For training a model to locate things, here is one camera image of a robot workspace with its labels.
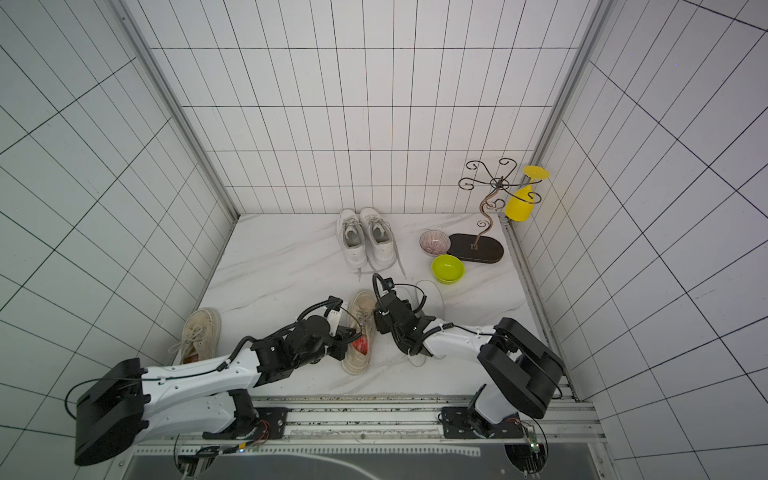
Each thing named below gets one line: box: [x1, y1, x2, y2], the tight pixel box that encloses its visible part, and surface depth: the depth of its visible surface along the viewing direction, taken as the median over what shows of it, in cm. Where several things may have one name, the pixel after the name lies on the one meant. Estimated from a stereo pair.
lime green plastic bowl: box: [431, 254, 465, 285], surface depth 102 cm
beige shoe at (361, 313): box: [342, 290, 377, 375], surface depth 80 cm
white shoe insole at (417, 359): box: [406, 353, 426, 367], surface depth 85 cm
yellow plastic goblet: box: [504, 165, 550, 222], surface depth 90 cm
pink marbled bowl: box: [419, 230, 451, 257], surface depth 109 cm
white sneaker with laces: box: [359, 207, 397, 271], surface depth 105 cm
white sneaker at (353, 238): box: [336, 209, 367, 270], surface depth 105 cm
